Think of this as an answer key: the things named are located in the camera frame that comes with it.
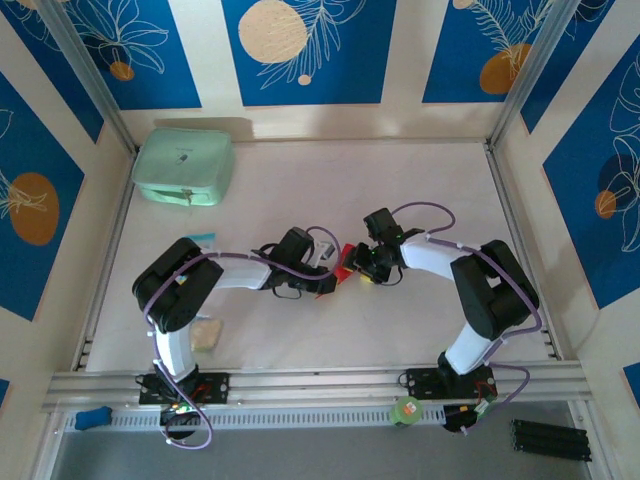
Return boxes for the red paper sheet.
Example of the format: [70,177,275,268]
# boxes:
[314,243,357,303]

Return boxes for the small blue and white packet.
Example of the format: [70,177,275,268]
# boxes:
[187,230,219,251]

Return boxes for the clear bag of beige snacks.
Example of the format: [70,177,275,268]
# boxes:
[191,317,225,354]

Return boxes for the green tape roll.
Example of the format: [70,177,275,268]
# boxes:
[389,397,424,429]

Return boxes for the mint green zipper pouch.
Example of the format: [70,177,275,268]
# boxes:
[131,128,237,208]

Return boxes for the blue bone-shaped foam piece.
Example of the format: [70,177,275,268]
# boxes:
[74,407,112,432]

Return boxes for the long aluminium mounting rail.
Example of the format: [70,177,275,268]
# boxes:
[42,362,594,414]

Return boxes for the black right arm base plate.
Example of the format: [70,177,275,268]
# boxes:
[405,367,497,401]

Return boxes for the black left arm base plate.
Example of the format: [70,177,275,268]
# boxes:
[138,372,231,405]

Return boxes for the grey slotted cable duct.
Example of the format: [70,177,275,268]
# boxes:
[62,403,446,432]

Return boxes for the aluminium table side rail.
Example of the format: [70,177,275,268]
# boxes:
[485,143,562,362]
[72,149,139,371]

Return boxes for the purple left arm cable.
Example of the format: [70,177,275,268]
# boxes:
[143,226,344,450]

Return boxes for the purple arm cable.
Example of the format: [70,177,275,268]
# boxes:
[143,226,344,450]
[394,201,544,436]

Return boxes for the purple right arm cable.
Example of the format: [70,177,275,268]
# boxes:
[394,201,544,436]

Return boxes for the aluminium frame post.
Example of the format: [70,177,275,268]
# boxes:
[487,0,584,149]
[37,0,139,156]

